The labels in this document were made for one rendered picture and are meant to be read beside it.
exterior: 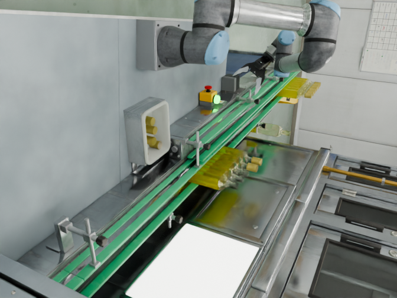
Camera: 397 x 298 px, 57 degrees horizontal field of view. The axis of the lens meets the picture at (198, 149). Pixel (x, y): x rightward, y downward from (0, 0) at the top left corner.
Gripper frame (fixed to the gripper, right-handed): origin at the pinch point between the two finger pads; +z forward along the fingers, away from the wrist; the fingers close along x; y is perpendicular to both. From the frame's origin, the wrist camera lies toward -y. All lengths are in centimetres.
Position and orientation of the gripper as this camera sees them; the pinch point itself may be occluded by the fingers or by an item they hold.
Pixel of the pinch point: (243, 86)
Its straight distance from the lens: 191.6
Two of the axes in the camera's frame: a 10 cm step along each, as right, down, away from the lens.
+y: 2.4, -0.3, 9.7
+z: -6.5, 7.4, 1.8
